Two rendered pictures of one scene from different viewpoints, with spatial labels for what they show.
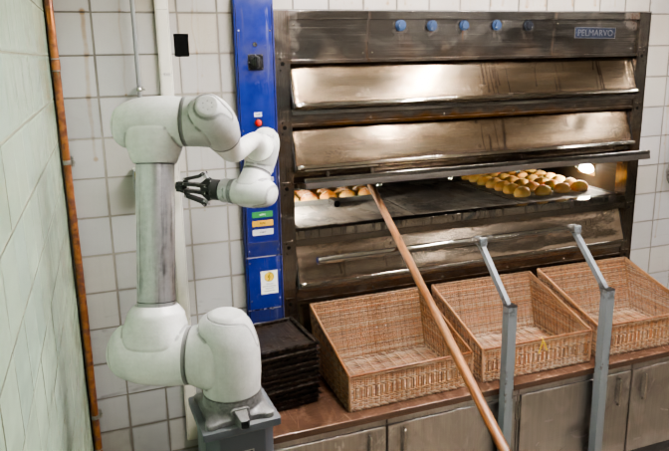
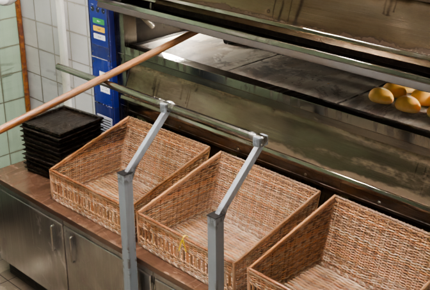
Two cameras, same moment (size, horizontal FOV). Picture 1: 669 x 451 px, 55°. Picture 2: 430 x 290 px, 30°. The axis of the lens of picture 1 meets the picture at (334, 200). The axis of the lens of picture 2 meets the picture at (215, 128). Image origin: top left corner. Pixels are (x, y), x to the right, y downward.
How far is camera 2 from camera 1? 363 cm
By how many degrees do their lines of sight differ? 62
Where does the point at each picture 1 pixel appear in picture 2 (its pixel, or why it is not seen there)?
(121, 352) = not seen: outside the picture
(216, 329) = not seen: outside the picture
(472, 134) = not seen: outside the picture
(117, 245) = (36, 15)
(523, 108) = not seen: outside the picture
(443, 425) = (97, 257)
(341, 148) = not seen: outside the picture
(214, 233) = (79, 26)
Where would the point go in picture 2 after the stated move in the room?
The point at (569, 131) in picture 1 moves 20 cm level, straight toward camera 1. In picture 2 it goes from (388, 25) to (328, 27)
